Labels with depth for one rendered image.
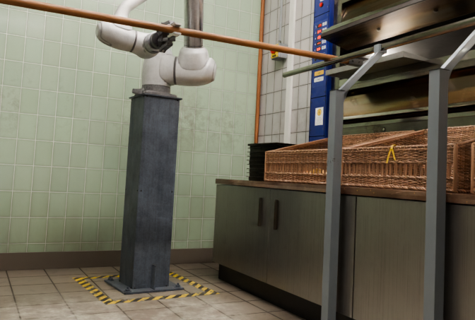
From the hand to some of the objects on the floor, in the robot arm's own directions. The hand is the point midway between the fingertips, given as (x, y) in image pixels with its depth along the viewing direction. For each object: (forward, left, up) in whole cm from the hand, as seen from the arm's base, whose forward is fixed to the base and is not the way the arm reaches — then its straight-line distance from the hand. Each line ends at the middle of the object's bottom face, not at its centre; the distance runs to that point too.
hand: (174, 30), depth 199 cm
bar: (+31, +62, -117) cm, 136 cm away
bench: (+50, +82, -117) cm, 152 cm away
